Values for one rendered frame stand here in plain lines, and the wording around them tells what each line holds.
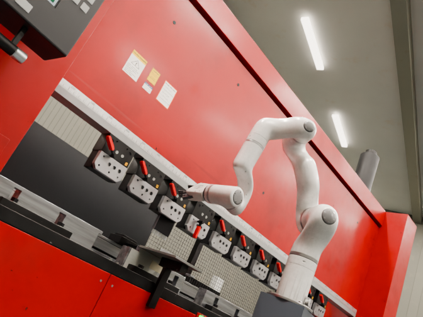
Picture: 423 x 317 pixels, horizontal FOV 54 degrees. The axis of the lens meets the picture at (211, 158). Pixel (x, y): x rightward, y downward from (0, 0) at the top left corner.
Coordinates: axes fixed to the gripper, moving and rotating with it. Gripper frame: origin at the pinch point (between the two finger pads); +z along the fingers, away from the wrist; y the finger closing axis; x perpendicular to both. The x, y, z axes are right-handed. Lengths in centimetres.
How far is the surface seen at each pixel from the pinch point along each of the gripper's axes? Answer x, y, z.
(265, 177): 21, -71, 13
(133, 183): -9.9, 18.4, 12.3
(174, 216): 13.7, 1.7, 12.3
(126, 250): 17.9, 29.2, 15.6
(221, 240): 40.0, -24.3, 12.4
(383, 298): 158, -161, -5
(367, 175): 75, -215, 21
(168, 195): 2.7, 1.4, 12.6
